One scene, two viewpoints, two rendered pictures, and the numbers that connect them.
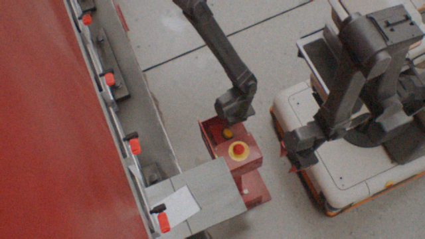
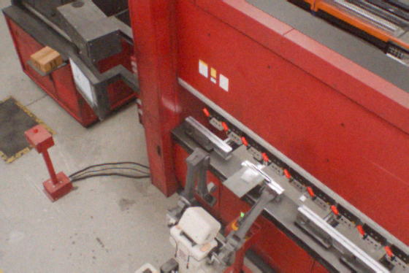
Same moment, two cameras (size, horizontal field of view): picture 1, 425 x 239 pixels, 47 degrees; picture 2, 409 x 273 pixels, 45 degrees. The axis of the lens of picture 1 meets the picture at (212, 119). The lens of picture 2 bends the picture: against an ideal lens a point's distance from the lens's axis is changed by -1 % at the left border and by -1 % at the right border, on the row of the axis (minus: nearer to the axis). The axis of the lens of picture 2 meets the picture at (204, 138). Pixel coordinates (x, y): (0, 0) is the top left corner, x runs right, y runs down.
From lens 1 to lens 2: 2.95 m
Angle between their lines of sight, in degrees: 64
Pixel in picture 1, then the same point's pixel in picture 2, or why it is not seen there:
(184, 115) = not seen: outside the picture
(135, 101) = (291, 222)
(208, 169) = (242, 191)
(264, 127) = not seen: outside the picture
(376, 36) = (199, 151)
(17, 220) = (238, 41)
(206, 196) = (239, 182)
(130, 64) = (304, 237)
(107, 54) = (316, 235)
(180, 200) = (247, 178)
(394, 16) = (196, 160)
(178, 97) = not seen: outside the picture
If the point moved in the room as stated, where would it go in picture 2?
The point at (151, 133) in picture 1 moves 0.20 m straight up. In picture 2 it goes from (276, 212) to (279, 195)
